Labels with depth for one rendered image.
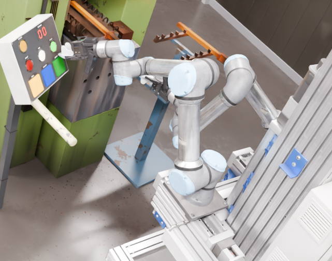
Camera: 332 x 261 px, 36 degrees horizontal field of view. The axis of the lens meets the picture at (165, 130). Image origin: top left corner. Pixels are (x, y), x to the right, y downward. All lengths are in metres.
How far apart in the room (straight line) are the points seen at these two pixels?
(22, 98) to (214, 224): 0.99
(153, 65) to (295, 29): 3.25
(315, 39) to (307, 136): 3.26
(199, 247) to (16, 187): 1.36
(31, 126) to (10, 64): 0.97
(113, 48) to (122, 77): 0.13
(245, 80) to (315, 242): 0.75
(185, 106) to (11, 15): 1.09
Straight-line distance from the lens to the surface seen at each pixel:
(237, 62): 2.35
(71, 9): 2.92
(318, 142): 1.96
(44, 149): 3.27
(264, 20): 5.57
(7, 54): 2.17
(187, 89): 1.88
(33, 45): 2.26
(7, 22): 2.69
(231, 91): 2.26
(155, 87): 2.56
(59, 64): 2.40
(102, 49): 2.22
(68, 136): 2.60
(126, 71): 2.20
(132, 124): 3.84
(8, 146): 2.68
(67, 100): 2.91
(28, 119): 3.04
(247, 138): 4.23
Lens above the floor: 2.36
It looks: 37 degrees down
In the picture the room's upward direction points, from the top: 23 degrees clockwise
